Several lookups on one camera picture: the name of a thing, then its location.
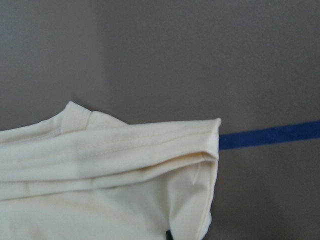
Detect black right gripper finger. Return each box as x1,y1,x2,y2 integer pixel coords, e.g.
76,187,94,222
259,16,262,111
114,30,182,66
165,230,172,240

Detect cream long-sleeve graphic shirt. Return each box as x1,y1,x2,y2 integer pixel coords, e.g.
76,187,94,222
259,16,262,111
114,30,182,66
0,102,221,240

